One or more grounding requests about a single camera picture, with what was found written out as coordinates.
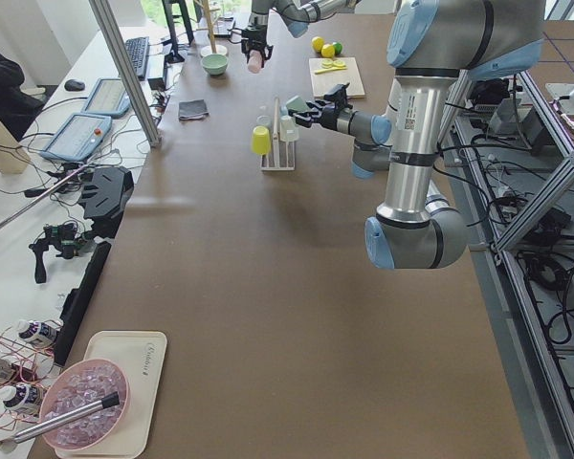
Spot black computer mouse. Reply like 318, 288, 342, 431
63, 78, 86, 92

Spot wooden cutting board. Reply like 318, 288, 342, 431
308, 57, 365, 98

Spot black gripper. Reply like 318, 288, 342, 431
241, 26, 273, 66
290, 83, 357, 132

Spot metal rod with black tip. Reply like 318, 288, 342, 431
10, 392, 121, 444

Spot small bottle on desk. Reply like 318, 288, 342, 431
15, 319, 58, 349

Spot black perforated device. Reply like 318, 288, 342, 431
78, 166, 134, 238

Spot aluminium frame post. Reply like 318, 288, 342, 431
89, 0, 161, 148

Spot grey folded cloth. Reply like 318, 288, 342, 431
178, 99, 209, 120

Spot near blue teach pendant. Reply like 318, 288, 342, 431
39, 113, 112, 162

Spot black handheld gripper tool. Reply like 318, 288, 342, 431
29, 222, 97, 284

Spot blue teach pendant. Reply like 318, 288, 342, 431
39, 113, 112, 162
81, 78, 130, 118

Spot mint green bowl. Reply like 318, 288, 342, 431
201, 54, 229, 77

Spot white wire cup rack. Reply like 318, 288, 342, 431
260, 98, 297, 172

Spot black flat bar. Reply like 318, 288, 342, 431
53, 242, 112, 367

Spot cream plastic tray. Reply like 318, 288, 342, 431
55, 331, 167, 458

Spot pink bowl of ice cubes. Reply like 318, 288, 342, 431
38, 358, 131, 451

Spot wooden stand with round base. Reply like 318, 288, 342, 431
193, 0, 229, 56

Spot person at desk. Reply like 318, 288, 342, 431
0, 54, 44, 141

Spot grey cup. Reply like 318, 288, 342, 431
256, 115, 272, 129

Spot green lime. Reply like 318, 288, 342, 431
332, 41, 342, 55

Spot yellow cup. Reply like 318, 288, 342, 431
251, 125, 272, 156

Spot yellow plastic knife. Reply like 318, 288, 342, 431
314, 66, 346, 75

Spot mint green cup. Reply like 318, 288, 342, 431
285, 96, 309, 116

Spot pink cup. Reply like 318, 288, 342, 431
247, 50, 264, 74

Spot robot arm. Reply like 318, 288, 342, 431
292, 1, 545, 269
240, 0, 358, 74

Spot black keyboard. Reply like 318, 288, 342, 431
124, 36, 149, 80

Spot yellow lemon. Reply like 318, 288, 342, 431
311, 36, 324, 53
320, 43, 336, 58

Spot far blue teach pendant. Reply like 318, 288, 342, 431
81, 78, 130, 118

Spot cream white cup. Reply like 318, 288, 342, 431
279, 115, 299, 142

